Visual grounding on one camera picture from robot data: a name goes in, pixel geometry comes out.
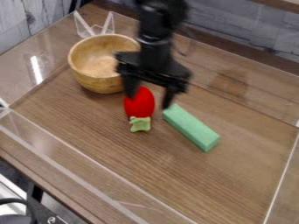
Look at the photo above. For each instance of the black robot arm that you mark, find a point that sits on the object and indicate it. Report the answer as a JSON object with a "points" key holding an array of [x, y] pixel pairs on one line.
{"points": [[160, 17]]}

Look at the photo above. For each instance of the green rectangular block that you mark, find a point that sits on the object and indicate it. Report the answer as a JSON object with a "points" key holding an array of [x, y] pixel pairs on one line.
{"points": [[191, 127]]}

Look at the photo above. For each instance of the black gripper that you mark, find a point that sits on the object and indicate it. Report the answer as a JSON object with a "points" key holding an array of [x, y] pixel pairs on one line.
{"points": [[152, 65]]}

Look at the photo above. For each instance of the red plush fruit green stem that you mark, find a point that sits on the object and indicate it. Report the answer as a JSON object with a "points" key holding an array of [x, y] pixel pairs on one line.
{"points": [[139, 109]]}

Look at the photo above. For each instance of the wooden bowl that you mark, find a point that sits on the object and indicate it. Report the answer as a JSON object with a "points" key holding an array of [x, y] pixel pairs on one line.
{"points": [[93, 63]]}

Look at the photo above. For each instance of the black table leg bracket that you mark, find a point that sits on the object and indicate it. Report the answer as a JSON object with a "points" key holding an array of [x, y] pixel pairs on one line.
{"points": [[51, 212]]}

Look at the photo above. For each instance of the clear acrylic tray enclosure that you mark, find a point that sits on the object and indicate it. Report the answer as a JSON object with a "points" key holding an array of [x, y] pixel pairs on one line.
{"points": [[65, 137]]}

